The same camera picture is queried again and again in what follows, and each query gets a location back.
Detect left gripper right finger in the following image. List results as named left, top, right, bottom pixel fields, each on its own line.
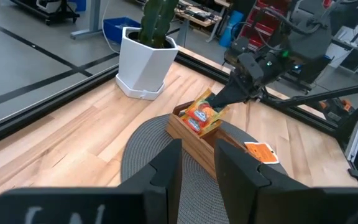
left=214, top=138, right=358, bottom=224

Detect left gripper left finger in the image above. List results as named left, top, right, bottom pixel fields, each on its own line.
left=0, top=138, right=183, bottom=224

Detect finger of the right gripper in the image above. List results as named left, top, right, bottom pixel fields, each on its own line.
left=229, top=36, right=265, bottom=83
left=208, top=70, right=255, bottom=110

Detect peach tea packet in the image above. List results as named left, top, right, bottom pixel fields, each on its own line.
left=180, top=114, right=224, bottom=138
left=184, top=88, right=230, bottom=131

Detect orange tea packet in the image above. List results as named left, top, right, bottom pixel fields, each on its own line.
left=244, top=141, right=280, bottom=165

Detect wooden tea caddy box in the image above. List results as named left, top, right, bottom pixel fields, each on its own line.
left=165, top=100, right=251, bottom=180

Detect blue plastic bin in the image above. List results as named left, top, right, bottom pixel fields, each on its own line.
left=218, top=10, right=244, bottom=48
left=68, top=0, right=87, bottom=12
left=103, top=16, right=142, bottom=45

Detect shelf with red bins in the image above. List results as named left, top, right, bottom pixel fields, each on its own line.
left=239, top=0, right=281, bottom=52

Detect wooden workbench grey legs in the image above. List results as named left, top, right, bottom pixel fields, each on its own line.
left=174, top=0, right=231, bottom=44
left=70, top=0, right=105, bottom=40

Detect orange and black device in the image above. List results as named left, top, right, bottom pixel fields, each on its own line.
left=318, top=98, right=352, bottom=124

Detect round grey woven placemat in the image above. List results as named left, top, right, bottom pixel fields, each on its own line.
left=120, top=113, right=288, bottom=224

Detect white angular plant pot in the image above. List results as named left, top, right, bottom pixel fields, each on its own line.
left=115, top=26, right=180, bottom=101

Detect green cactus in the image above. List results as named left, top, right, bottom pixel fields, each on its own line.
left=137, top=0, right=180, bottom=49

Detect rack with grey orange bins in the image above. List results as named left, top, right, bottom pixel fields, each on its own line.
left=9, top=0, right=81, bottom=26

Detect silver frame bracket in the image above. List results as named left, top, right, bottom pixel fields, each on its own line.
left=344, top=116, right=358, bottom=163

